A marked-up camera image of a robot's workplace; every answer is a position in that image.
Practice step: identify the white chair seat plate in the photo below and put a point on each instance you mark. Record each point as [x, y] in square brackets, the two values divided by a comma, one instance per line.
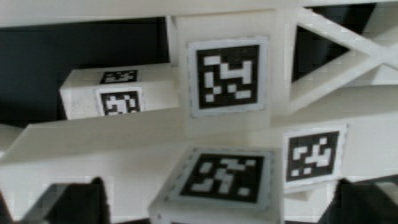
[229, 55]

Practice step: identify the white tagged chair leg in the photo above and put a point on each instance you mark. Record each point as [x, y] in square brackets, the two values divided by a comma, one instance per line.
[222, 188]

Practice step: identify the white chair leg block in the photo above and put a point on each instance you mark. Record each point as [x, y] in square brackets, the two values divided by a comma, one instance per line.
[117, 90]

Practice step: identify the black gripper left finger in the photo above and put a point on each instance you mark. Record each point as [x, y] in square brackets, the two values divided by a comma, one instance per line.
[71, 204]

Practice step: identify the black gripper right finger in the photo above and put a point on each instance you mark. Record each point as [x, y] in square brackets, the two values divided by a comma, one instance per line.
[364, 202]

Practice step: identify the white chair backrest frame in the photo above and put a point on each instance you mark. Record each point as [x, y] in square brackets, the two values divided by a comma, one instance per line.
[330, 89]

